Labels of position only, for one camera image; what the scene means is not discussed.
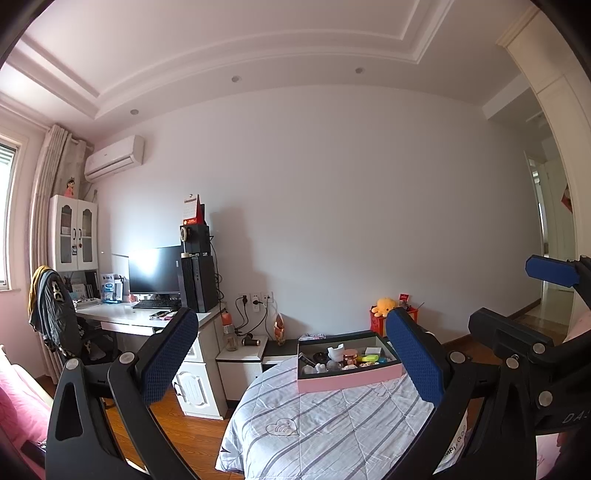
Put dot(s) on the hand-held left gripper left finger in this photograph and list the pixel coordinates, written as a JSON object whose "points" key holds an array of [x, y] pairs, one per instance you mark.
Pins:
{"points": [[168, 355]]}

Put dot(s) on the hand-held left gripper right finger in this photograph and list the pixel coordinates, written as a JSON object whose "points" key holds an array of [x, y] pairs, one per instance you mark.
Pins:
{"points": [[415, 360]]}

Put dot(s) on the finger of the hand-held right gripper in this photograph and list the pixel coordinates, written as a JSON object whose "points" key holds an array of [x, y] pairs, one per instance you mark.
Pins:
{"points": [[503, 330], [551, 270]]}

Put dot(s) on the clear small bottle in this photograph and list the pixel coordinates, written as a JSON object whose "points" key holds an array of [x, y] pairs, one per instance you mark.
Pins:
{"points": [[331, 367]]}

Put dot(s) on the white door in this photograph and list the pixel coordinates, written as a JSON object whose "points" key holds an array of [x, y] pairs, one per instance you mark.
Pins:
{"points": [[554, 230]]}

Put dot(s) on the white desk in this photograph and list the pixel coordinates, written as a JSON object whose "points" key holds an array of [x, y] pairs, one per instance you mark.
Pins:
{"points": [[210, 369]]}

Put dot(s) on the yellow green toy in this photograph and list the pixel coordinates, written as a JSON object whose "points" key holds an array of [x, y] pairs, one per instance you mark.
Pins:
{"points": [[369, 358]]}

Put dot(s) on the black keyboard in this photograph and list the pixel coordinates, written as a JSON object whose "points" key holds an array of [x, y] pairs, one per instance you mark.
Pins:
{"points": [[154, 304]]}

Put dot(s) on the red printed box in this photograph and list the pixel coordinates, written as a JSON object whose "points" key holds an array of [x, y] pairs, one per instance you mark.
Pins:
{"points": [[377, 323]]}

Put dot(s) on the yellow octopus plush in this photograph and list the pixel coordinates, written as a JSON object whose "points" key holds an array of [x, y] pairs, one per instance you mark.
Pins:
{"points": [[385, 307]]}

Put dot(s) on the clear bottle orange cap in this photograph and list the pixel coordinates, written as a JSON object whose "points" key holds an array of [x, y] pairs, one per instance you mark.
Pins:
{"points": [[230, 339]]}

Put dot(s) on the small red card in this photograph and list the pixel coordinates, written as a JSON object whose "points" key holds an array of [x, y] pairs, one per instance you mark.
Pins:
{"points": [[404, 297]]}

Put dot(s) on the rose gold round tin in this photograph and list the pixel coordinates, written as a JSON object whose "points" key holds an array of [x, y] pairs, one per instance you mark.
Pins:
{"points": [[351, 356]]}

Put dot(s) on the pink printed bedding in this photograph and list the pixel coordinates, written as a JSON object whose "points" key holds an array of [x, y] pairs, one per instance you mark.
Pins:
{"points": [[549, 457]]}

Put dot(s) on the red door decoration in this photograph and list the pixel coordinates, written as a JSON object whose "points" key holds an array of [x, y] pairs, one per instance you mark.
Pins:
{"points": [[567, 198]]}

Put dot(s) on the white side cabinet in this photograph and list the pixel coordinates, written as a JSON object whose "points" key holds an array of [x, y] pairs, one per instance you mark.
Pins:
{"points": [[240, 374]]}

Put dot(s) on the black office chair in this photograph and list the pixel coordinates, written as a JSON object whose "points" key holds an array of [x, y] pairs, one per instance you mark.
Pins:
{"points": [[92, 346]]}

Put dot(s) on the black computer tower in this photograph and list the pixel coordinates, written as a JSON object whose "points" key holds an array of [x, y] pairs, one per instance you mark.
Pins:
{"points": [[203, 286]]}

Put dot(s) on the white curved object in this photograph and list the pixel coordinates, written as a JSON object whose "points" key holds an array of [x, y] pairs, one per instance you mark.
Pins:
{"points": [[336, 354]]}

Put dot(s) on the black cylindrical device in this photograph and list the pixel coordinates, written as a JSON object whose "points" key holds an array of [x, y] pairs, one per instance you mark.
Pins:
{"points": [[251, 342]]}

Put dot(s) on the black computer monitor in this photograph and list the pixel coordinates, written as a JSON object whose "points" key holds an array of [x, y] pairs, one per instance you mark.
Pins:
{"points": [[154, 272]]}

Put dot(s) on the blue white packet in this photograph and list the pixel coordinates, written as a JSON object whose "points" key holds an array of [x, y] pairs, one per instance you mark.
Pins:
{"points": [[108, 290]]}

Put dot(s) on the white cat figurine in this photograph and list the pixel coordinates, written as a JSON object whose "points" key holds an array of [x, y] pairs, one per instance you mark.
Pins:
{"points": [[319, 368]]}

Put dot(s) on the row of books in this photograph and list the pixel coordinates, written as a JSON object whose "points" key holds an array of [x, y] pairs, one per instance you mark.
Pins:
{"points": [[85, 297]]}

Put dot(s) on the printed snack packet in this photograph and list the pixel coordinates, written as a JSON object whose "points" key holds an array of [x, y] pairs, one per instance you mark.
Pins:
{"points": [[314, 337]]}

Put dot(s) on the black oblong case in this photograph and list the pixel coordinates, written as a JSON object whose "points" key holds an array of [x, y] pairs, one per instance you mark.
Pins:
{"points": [[305, 360]]}

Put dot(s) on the black white low cabinet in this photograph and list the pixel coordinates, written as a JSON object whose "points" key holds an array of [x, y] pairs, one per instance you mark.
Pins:
{"points": [[281, 348]]}

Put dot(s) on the clear bag orange snacks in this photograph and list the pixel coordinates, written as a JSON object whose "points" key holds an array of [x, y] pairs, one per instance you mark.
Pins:
{"points": [[279, 330]]}

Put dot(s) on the white striped quilt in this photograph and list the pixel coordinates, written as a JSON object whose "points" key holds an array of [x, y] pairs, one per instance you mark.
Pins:
{"points": [[323, 429]]}

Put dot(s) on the black speaker box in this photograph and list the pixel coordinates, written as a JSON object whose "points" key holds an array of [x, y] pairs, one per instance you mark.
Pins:
{"points": [[198, 237]]}

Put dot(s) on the dark jacket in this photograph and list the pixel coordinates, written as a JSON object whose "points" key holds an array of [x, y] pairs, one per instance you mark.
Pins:
{"points": [[51, 304]]}

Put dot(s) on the red desk calendar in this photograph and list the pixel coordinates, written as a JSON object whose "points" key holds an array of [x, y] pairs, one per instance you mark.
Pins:
{"points": [[200, 214]]}

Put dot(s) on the white wardrobe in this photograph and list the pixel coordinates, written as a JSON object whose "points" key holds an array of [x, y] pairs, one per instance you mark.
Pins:
{"points": [[554, 115]]}

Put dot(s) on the pink bed sheet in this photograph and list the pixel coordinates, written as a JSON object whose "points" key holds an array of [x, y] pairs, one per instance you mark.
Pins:
{"points": [[18, 397]]}

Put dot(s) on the white glass-door cabinet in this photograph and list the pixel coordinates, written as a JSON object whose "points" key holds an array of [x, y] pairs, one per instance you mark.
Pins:
{"points": [[75, 203]]}

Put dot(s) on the small doll pink dress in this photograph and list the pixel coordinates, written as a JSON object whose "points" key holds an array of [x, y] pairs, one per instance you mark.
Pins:
{"points": [[70, 188]]}

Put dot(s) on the white air conditioner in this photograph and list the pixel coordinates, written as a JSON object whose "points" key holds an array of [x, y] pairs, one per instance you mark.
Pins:
{"points": [[113, 159]]}

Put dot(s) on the window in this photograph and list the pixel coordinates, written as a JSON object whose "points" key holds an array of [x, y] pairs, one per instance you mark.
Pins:
{"points": [[7, 207]]}

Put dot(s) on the beige curtain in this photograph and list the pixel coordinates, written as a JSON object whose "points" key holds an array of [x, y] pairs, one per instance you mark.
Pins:
{"points": [[51, 161]]}

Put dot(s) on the white wall outlet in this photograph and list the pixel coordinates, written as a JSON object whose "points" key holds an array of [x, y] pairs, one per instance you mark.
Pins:
{"points": [[255, 297], [268, 296], [243, 298]]}

